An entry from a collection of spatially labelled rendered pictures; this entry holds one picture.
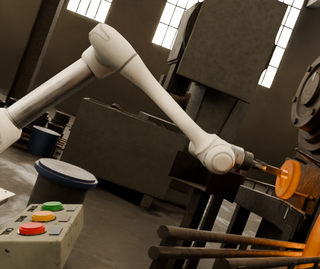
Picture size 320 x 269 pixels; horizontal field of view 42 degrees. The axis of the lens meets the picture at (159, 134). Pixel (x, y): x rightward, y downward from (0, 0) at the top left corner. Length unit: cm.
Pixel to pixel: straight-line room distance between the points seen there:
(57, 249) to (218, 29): 360
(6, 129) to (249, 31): 297
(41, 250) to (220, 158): 86
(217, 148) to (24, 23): 1085
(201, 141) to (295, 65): 1083
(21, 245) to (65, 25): 1122
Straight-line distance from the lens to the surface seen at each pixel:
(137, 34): 1159
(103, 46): 157
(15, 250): 68
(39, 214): 77
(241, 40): 419
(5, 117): 174
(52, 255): 67
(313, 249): 99
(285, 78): 1210
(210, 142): 145
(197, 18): 409
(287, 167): 174
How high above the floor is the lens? 85
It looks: 3 degrees down
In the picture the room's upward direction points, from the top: 21 degrees clockwise
